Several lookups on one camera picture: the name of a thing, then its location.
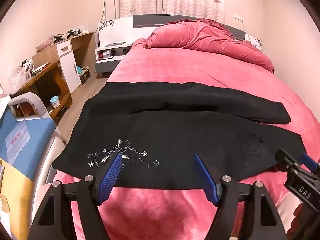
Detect wooden desk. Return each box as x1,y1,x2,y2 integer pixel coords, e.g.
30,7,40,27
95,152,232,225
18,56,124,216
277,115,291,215
10,60,73,124

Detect clear plastic packet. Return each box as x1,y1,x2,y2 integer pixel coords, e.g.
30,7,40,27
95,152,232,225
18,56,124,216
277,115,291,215
5,122,31,147

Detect pink duvet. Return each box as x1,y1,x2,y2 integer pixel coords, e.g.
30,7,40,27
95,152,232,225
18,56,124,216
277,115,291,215
143,19,275,74

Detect pink cloth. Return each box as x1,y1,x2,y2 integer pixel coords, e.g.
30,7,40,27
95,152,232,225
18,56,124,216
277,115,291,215
36,40,54,52

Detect white flower print panel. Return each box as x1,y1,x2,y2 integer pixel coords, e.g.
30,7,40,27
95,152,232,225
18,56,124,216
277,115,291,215
98,18,134,48
246,34,264,51

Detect brown box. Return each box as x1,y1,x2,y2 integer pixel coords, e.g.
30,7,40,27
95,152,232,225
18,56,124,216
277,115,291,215
80,68,91,84

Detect grey headboard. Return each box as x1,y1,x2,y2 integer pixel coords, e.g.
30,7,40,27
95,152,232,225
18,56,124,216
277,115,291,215
132,14,247,42

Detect black embroidered pants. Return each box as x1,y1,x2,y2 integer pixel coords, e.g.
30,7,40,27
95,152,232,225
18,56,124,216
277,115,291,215
52,81,303,190

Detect grey white nightstand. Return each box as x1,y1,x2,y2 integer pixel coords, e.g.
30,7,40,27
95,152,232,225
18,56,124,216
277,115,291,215
94,42,133,78

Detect clear plastic bag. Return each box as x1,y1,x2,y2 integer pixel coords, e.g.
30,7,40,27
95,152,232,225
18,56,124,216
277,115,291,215
9,66,30,90

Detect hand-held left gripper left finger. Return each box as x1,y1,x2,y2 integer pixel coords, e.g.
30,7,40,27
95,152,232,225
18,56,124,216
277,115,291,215
27,152,125,240

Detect white chair with blue cushion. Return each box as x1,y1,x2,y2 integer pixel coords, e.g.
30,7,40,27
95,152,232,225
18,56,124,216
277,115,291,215
0,92,67,167

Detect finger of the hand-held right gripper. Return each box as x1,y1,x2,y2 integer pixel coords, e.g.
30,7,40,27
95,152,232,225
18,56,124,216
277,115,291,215
299,153,320,174
275,149,300,173

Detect wooden cabinet with white door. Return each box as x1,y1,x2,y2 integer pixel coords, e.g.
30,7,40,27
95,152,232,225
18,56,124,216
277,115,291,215
32,31,97,93

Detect pink bed sheet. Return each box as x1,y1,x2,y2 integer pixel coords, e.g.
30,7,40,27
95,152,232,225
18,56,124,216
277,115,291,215
54,37,320,240

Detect yellow cardboard box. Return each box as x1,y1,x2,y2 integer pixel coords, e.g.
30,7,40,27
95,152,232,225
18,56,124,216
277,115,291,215
0,159,34,230

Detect hanging cable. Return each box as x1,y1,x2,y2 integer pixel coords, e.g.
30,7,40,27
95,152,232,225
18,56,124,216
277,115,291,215
100,0,116,23

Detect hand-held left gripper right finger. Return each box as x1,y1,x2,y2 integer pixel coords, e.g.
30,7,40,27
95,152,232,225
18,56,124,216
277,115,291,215
191,152,288,240

